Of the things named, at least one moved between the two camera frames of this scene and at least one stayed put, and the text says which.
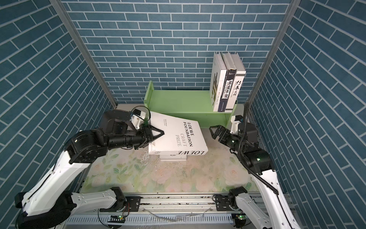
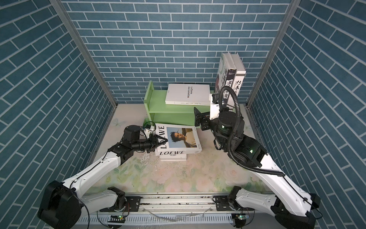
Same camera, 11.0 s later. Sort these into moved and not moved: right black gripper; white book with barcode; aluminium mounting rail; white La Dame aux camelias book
Moved: right black gripper; white La Dame aux camelias book
Not moved: white book with barcode; aluminium mounting rail
